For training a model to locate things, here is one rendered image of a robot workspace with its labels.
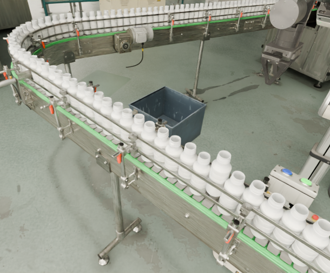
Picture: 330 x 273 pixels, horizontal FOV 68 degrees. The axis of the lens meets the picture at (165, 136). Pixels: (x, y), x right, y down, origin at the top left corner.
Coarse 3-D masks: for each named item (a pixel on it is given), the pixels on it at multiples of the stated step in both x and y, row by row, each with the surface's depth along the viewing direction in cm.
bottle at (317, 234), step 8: (312, 224) 65; (320, 224) 62; (328, 224) 61; (304, 232) 63; (312, 232) 62; (320, 232) 60; (328, 232) 59; (296, 240) 66; (312, 240) 61; (320, 240) 60; (328, 240) 61; (296, 248) 66; (304, 248) 64; (320, 248) 61; (304, 256) 65; (312, 256) 64; (296, 264) 68; (304, 264) 67
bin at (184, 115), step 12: (144, 96) 144; (156, 96) 153; (168, 96) 157; (180, 96) 150; (132, 108) 136; (144, 108) 149; (156, 108) 159; (168, 108) 162; (180, 108) 155; (192, 108) 148; (204, 108) 142; (144, 120) 134; (156, 120) 127; (168, 120) 164; (180, 120) 160; (192, 120) 136; (180, 132) 131; (192, 132) 143
